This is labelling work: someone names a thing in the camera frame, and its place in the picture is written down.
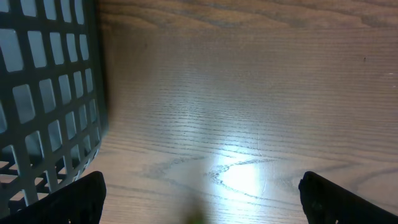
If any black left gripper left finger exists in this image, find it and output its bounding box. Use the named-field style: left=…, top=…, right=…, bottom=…
left=1, top=171, right=106, bottom=224

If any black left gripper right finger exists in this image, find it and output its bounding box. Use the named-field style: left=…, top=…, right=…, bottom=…
left=298, top=171, right=397, bottom=224

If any grey plastic mesh basket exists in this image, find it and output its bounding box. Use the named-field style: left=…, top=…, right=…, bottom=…
left=1, top=0, right=108, bottom=217

